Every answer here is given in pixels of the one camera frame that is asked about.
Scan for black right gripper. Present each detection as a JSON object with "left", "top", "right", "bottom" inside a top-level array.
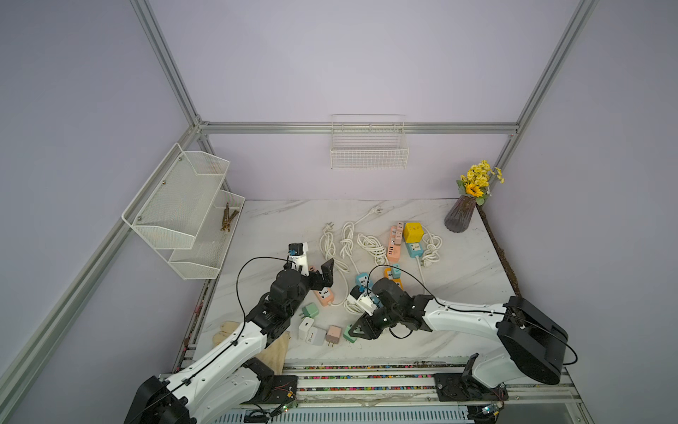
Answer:
[{"left": 349, "top": 305, "right": 401, "bottom": 338}]

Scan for white USB charger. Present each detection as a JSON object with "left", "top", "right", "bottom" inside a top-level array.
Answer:
[{"left": 298, "top": 317, "right": 314, "bottom": 342}]

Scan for grey white plug adapter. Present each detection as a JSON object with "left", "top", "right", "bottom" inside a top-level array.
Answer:
[{"left": 305, "top": 326, "right": 327, "bottom": 346}]

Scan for bright green plug adapter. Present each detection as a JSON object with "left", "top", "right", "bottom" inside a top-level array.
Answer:
[{"left": 343, "top": 324, "right": 357, "bottom": 344}]

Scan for dusty pink plug adapter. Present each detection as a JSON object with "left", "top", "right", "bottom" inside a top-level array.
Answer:
[{"left": 325, "top": 325, "right": 343, "bottom": 346}]

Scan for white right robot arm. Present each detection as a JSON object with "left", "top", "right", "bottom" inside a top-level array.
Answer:
[{"left": 349, "top": 277, "right": 569, "bottom": 390}]

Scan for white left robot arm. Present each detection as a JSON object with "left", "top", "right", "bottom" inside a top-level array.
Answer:
[{"left": 125, "top": 257, "right": 335, "bottom": 423}]

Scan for yellow cube socket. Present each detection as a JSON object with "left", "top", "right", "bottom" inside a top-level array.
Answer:
[{"left": 403, "top": 222, "right": 425, "bottom": 244}]

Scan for orange power strip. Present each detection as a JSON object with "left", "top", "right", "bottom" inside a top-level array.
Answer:
[{"left": 383, "top": 264, "right": 404, "bottom": 290}]

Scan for beige cloth glove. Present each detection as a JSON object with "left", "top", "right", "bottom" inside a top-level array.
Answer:
[{"left": 211, "top": 320, "right": 291, "bottom": 376}]

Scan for pink power strip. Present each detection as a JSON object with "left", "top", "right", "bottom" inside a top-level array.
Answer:
[{"left": 386, "top": 222, "right": 404, "bottom": 263}]

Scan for teal power strip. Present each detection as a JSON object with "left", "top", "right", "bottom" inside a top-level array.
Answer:
[{"left": 406, "top": 242, "right": 424, "bottom": 258}]

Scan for brown sticks on shelf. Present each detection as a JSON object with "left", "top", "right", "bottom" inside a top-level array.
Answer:
[{"left": 221, "top": 202, "right": 240, "bottom": 231}]

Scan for purple ribbed glass vase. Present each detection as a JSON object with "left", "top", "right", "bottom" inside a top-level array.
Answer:
[{"left": 444, "top": 196, "right": 477, "bottom": 233}]

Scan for white mesh two-tier shelf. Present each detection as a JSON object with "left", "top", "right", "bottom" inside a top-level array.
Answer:
[{"left": 121, "top": 144, "right": 245, "bottom": 280}]

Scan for yellow artificial flower bouquet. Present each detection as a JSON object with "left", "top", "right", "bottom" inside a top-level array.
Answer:
[{"left": 457, "top": 160, "right": 505, "bottom": 206}]

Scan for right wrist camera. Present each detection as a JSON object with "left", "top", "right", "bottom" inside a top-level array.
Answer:
[{"left": 344, "top": 285, "right": 377, "bottom": 316}]

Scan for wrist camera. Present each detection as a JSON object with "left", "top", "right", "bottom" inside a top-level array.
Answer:
[
  {"left": 344, "top": 285, "right": 377, "bottom": 316},
  {"left": 288, "top": 242, "right": 310, "bottom": 277}
]

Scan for white coiled cable left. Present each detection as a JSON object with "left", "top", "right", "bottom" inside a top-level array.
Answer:
[{"left": 338, "top": 206, "right": 388, "bottom": 267}]

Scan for white coiled cable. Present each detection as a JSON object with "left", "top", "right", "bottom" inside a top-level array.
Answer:
[
  {"left": 338, "top": 206, "right": 388, "bottom": 267},
  {"left": 420, "top": 230, "right": 443, "bottom": 268}
]

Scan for white coiled cable right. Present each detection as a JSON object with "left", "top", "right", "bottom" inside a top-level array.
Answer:
[{"left": 420, "top": 230, "right": 443, "bottom": 268}]

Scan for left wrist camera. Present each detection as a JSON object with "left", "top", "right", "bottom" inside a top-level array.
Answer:
[{"left": 288, "top": 242, "right": 310, "bottom": 277}]

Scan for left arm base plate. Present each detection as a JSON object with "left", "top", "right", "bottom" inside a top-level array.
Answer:
[{"left": 248, "top": 376, "right": 298, "bottom": 406}]

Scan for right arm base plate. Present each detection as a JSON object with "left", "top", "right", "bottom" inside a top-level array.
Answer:
[{"left": 434, "top": 373, "right": 508, "bottom": 402}]

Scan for white wire wall basket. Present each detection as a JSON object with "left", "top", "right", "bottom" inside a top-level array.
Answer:
[{"left": 330, "top": 114, "right": 410, "bottom": 171}]

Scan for aluminium frame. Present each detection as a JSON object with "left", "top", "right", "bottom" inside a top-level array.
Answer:
[{"left": 0, "top": 0, "right": 600, "bottom": 424}]

